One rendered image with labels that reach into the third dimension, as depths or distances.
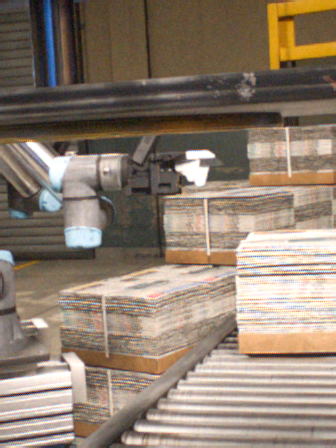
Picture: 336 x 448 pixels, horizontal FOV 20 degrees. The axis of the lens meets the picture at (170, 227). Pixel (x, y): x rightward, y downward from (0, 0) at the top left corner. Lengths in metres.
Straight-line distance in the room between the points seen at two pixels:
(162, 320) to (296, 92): 2.31
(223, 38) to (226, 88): 9.46
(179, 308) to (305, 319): 0.83
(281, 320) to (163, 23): 8.21
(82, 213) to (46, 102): 1.45
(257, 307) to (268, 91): 1.59
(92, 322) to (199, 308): 0.33
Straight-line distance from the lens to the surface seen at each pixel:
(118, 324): 2.83
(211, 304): 2.99
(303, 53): 4.36
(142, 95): 0.51
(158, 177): 1.93
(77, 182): 1.97
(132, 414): 1.71
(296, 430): 1.60
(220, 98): 0.49
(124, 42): 10.16
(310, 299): 2.06
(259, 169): 3.85
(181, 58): 10.05
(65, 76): 0.81
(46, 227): 10.59
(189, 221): 3.33
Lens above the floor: 1.28
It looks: 6 degrees down
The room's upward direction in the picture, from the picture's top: 3 degrees counter-clockwise
